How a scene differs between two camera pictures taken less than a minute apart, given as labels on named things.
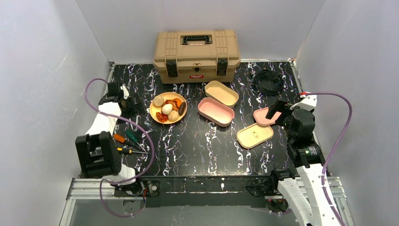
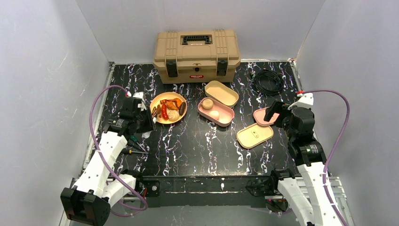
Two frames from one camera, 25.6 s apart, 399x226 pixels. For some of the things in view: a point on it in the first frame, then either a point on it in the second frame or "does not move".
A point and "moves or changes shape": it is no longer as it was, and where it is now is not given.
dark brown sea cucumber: [182, 108] does not move
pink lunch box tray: [215, 112] does not move
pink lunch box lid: [260, 114] does not move
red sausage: [162, 117] to [164, 111]
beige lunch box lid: [255, 135] does not move
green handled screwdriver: [133, 137] does not move
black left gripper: [130, 104] to [147, 117]
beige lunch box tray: [213, 89] does not move
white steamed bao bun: [173, 116] does not move
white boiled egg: [167, 108] to [214, 114]
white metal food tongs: [138, 121] moves or changes shape
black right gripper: [281, 110] does not move
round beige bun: [158, 101] to [207, 103]
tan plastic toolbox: [194, 56] does not move
